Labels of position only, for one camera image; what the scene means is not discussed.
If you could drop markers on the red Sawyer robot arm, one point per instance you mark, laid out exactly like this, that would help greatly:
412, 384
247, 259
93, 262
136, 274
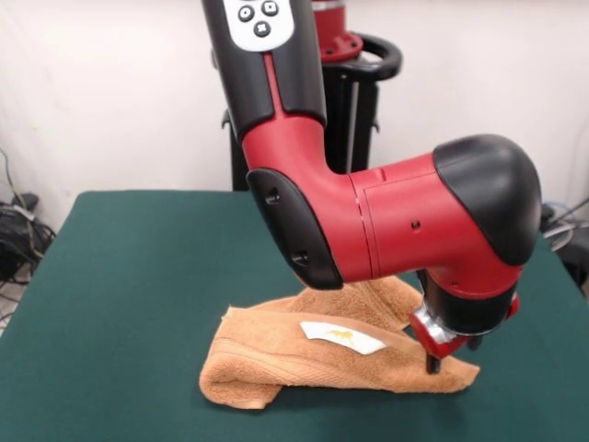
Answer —
405, 221

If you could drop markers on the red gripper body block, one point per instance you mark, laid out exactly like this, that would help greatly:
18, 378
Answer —
439, 347

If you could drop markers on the orange terry towel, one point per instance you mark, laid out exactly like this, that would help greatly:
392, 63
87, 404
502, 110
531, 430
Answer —
276, 359

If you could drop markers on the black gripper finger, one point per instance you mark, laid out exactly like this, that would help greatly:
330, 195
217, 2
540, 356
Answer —
433, 364
475, 343

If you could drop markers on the dark green table cloth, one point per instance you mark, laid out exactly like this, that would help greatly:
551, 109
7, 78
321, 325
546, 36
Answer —
115, 276

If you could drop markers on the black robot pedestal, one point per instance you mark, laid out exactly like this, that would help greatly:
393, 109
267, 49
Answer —
354, 101

